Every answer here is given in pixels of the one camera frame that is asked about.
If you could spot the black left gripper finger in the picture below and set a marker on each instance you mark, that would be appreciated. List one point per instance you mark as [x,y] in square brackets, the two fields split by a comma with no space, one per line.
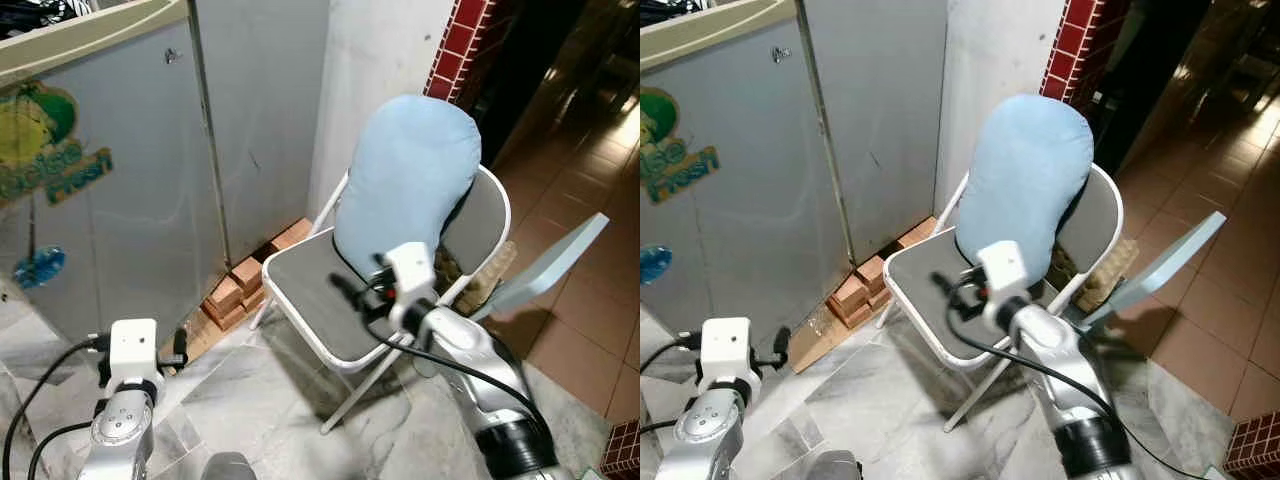
[181,346]
[782,346]

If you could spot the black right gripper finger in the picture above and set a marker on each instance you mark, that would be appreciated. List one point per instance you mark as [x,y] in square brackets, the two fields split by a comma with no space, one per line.
[947,284]
[347,289]
[382,264]
[972,269]

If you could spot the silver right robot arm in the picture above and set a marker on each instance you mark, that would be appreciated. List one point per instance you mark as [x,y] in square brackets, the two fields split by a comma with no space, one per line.
[480,370]
[1065,365]

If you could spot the white fridge door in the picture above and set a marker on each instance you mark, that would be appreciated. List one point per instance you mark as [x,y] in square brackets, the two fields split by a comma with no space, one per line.
[760,210]
[140,210]

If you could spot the white fridge cabinet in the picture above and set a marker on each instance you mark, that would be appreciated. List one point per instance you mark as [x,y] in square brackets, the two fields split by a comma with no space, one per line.
[890,120]
[270,120]

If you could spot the white folding chair grey seat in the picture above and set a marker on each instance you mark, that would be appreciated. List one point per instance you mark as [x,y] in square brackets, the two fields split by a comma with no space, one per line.
[310,300]
[925,290]

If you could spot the flat brown cardboard sheet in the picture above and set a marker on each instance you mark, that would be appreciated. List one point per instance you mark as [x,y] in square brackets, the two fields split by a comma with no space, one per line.
[815,340]
[208,335]

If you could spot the orange brick stack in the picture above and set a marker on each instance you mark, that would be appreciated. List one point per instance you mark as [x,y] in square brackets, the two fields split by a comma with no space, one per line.
[240,285]
[860,285]

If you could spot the light blue pillow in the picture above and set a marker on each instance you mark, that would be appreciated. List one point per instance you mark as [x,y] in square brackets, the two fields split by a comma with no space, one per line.
[1025,170]
[405,170]

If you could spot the brown egg carton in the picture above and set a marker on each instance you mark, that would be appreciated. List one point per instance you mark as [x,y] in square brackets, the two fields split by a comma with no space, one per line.
[1105,280]
[490,275]

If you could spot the grey robot leg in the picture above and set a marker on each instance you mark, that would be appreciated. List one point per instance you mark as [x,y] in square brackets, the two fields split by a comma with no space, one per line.
[833,467]
[228,468]

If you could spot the blue round sticker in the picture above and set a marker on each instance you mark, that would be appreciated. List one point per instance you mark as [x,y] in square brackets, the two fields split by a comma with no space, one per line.
[40,268]
[654,265]

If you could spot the grey-blue flat board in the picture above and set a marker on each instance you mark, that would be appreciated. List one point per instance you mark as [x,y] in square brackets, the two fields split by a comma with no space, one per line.
[550,262]
[1165,262]

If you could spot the red tiled block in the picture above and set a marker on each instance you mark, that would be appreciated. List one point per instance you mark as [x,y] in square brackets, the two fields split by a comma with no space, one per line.
[622,455]
[1255,450]

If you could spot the red brick tile column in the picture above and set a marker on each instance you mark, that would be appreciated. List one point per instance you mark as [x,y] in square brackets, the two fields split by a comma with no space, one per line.
[460,45]
[1080,45]

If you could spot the green and yellow sticker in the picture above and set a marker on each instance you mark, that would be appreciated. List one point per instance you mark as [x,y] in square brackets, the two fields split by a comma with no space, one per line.
[40,130]
[665,140]

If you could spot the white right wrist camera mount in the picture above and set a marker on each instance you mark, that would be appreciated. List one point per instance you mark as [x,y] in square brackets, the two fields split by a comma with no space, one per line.
[412,275]
[1003,272]

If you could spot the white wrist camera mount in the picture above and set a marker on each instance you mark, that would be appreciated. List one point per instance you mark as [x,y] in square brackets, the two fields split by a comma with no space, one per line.
[134,350]
[1003,272]
[412,275]
[732,350]

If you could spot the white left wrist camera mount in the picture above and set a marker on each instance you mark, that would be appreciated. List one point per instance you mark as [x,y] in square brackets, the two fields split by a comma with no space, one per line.
[732,350]
[134,350]

